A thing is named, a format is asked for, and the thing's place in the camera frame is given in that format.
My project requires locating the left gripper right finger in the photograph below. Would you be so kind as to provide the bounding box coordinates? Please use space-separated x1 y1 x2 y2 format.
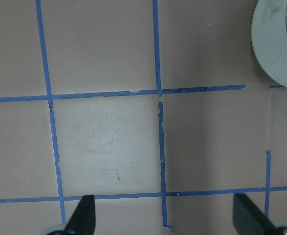
232 193 276 235

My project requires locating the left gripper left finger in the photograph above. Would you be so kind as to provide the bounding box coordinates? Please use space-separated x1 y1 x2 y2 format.
64 195 96 235

